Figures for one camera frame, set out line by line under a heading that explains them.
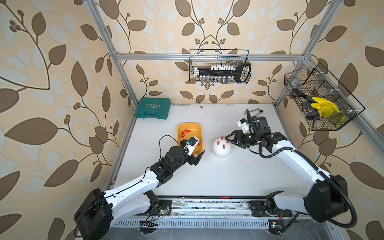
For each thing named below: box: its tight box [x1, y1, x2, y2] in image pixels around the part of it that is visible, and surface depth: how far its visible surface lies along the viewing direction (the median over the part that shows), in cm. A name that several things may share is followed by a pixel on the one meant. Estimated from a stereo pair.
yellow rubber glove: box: [310, 97, 341, 119], surface depth 68 cm
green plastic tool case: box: [135, 97, 171, 120], surface depth 114 cm
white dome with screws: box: [212, 137, 232, 159], surface depth 88 cm
